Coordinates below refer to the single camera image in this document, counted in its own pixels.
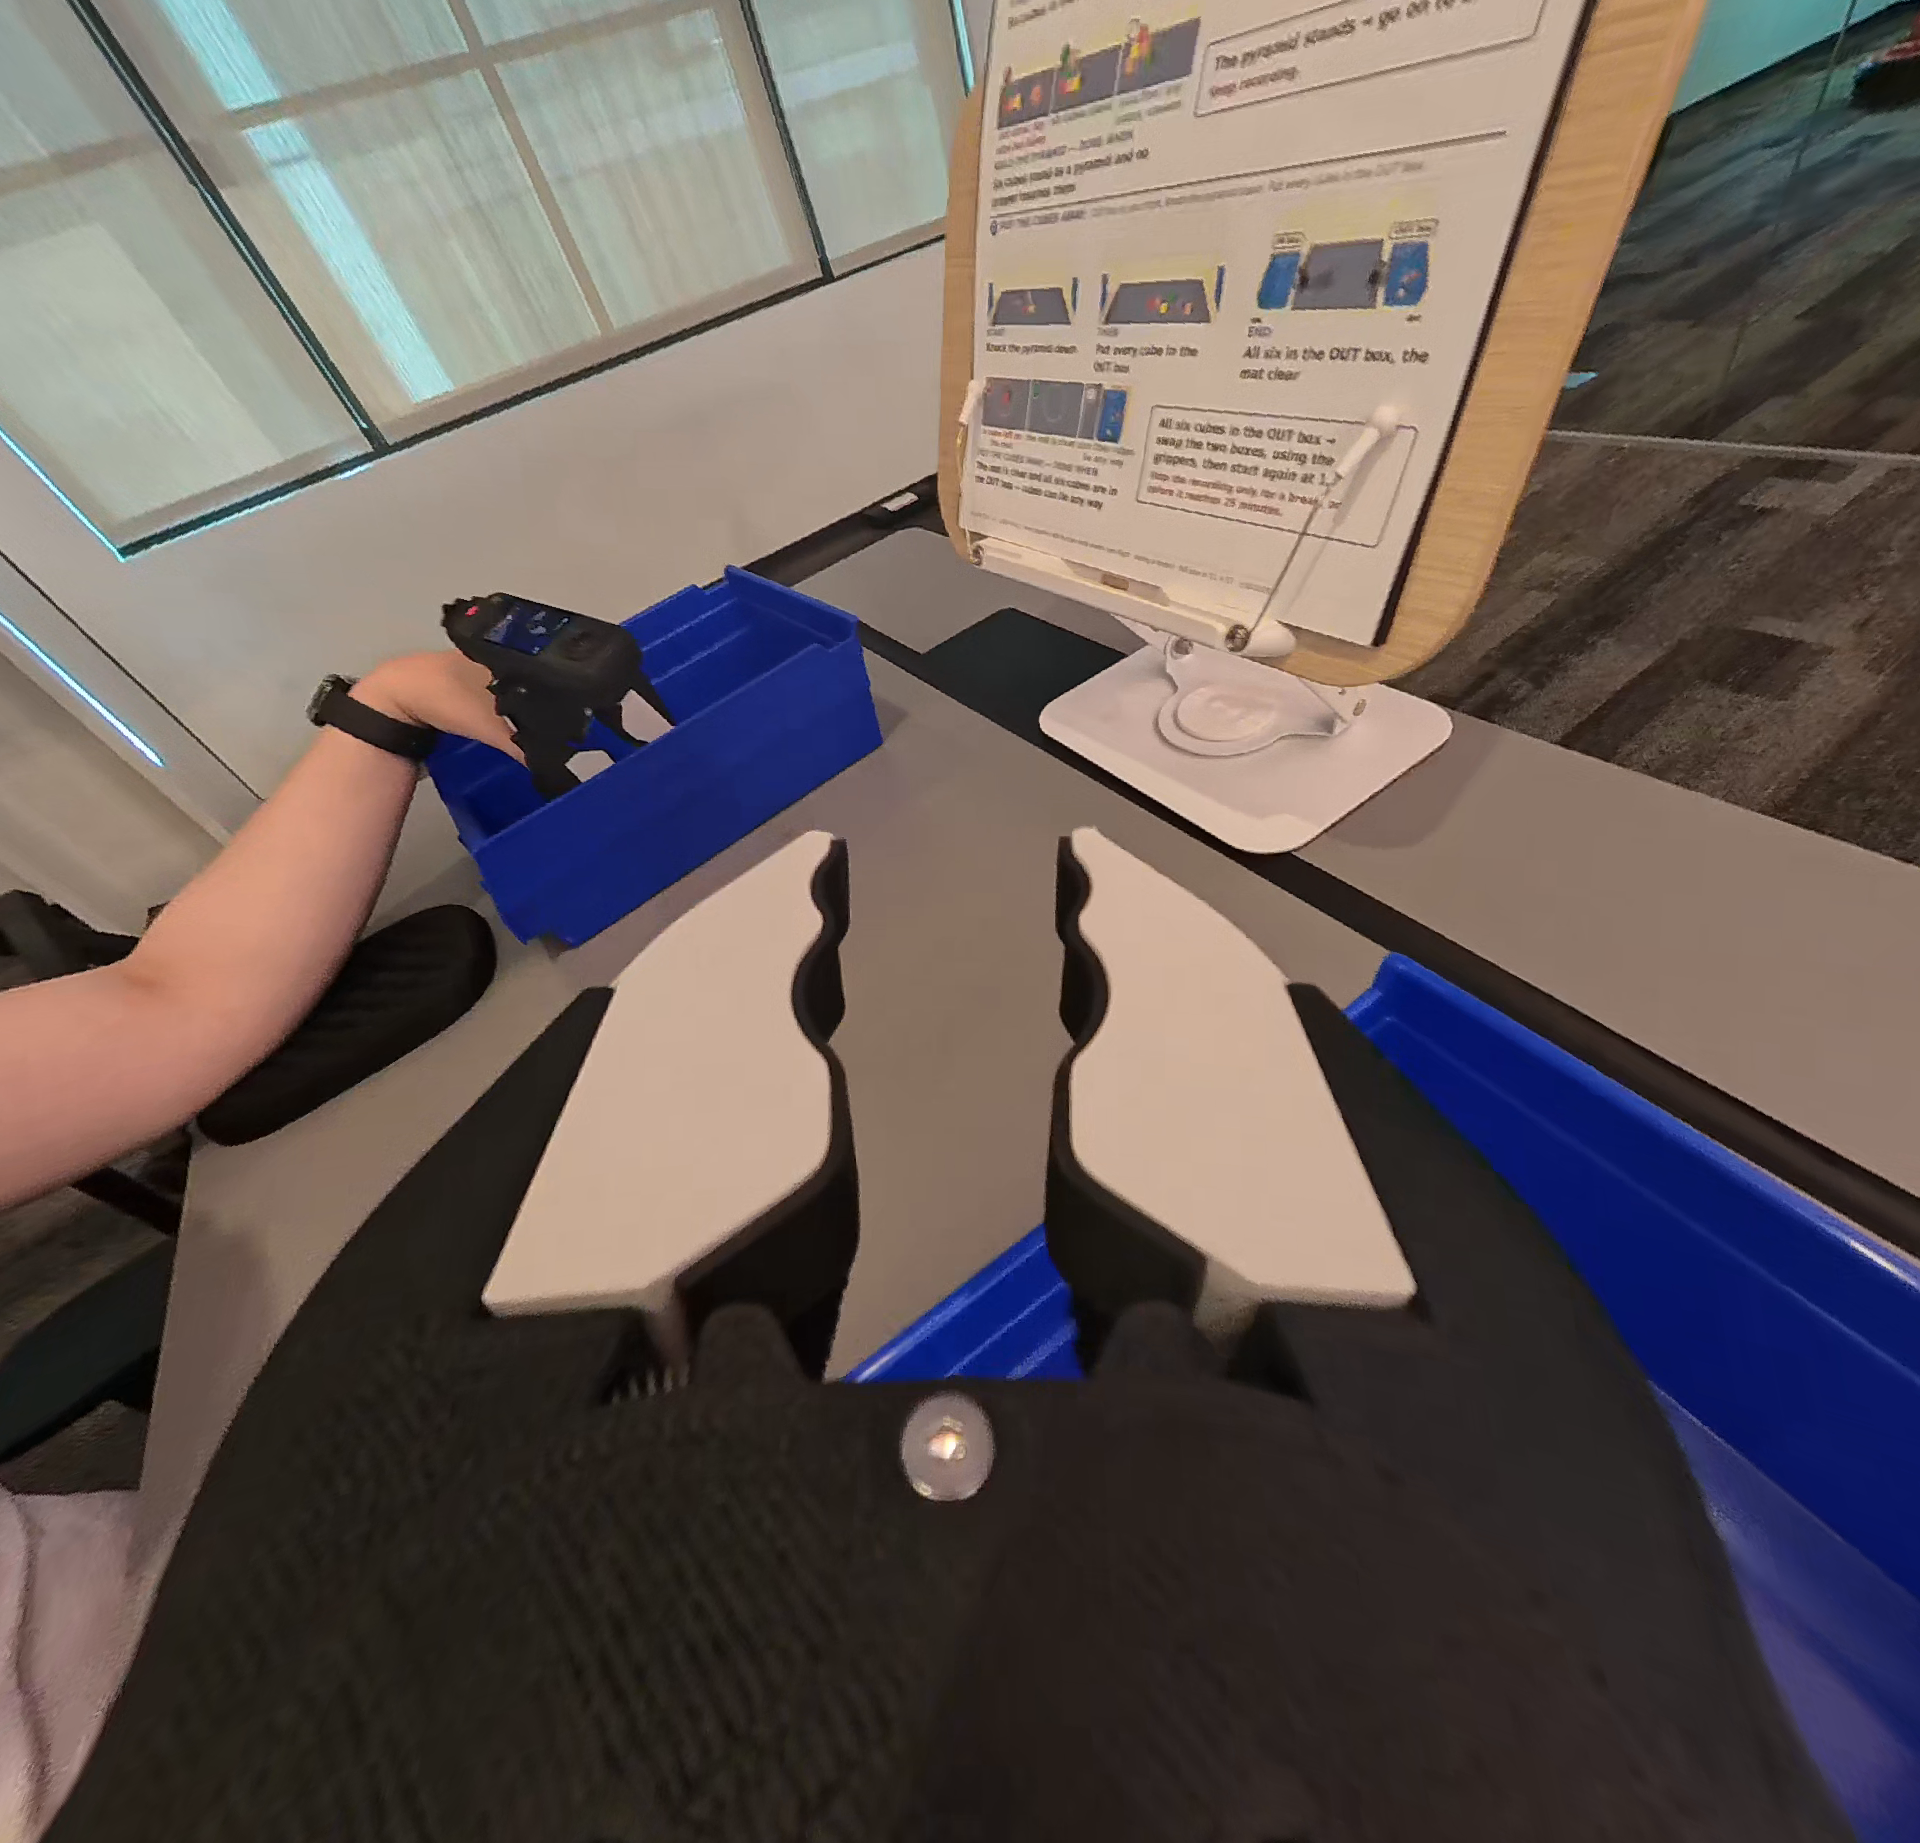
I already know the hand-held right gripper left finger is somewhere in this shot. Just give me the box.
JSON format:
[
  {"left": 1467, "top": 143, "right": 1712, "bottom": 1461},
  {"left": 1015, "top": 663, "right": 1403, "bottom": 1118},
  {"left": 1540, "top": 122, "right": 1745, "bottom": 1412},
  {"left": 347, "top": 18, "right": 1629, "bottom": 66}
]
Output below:
[{"left": 483, "top": 829, "right": 863, "bottom": 1375}]

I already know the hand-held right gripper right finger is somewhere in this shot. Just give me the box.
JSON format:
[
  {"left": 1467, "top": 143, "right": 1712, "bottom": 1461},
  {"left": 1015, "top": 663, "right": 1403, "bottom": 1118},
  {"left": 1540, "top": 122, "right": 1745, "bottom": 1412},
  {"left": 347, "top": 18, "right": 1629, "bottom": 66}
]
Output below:
[{"left": 1048, "top": 829, "right": 1425, "bottom": 1377}]

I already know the blue plastic bin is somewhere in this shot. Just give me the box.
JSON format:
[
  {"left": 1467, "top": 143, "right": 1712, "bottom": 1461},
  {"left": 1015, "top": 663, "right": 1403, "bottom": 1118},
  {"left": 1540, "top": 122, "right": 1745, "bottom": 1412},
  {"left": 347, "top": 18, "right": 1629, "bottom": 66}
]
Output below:
[
  {"left": 426, "top": 566, "right": 886, "bottom": 950},
  {"left": 847, "top": 956, "right": 1920, "bottom": 1843}
]

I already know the person's left forearm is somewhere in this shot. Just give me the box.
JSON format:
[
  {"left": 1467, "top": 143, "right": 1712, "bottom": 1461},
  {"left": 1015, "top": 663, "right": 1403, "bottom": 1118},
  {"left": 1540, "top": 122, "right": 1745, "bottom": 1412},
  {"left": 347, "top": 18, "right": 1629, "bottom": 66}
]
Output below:
[{"left": 0, "top": 724, "right": 429, "bottom": 1216}]

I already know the person's left hand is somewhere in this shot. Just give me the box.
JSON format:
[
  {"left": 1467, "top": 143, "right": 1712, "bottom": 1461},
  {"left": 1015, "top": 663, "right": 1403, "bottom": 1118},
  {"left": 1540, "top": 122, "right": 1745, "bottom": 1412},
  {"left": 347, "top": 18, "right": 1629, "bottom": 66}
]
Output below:
[{"left": 351, "top": 652, "right": 530, "bottom": 768}]

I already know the black wristwatch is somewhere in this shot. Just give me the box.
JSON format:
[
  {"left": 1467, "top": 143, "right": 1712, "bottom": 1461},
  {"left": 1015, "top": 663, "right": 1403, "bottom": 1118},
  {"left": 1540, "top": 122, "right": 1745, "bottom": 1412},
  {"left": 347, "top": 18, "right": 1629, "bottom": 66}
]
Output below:
[{"left": 308, "top": 673, "right": 440, "bottom": 768}]

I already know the black padded wrist rest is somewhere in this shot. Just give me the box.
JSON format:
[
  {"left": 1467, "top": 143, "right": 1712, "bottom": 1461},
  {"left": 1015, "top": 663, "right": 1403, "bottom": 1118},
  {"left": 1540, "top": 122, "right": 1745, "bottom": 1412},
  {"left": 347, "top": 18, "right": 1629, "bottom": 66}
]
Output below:
[{"left": 195, "top": 905, "right": 502, "bottom": 1148}]

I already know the large gridded window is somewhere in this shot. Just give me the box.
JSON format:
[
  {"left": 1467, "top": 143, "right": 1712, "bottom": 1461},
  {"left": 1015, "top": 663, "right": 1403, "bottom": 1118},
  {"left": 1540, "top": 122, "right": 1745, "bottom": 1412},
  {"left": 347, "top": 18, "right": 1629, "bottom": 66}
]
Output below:
[{"left": 0, "top": 0, "right": 978, "bottom": 566}]

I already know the printed instruction sheet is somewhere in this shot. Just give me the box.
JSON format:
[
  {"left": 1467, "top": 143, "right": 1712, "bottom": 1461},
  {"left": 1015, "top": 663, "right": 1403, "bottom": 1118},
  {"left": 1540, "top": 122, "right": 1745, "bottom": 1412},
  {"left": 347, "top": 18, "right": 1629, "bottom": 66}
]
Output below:
[{"left": 967, "top": 0, "right": 1625, "bottom": 652}]

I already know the person's pale clothing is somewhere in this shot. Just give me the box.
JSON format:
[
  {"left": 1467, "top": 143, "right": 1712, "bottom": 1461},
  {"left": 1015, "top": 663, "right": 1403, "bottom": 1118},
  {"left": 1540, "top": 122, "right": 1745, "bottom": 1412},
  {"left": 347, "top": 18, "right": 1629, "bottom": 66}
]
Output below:
[{"left": 0, "top": 1485, "right": 152, "bottom": 1843}]

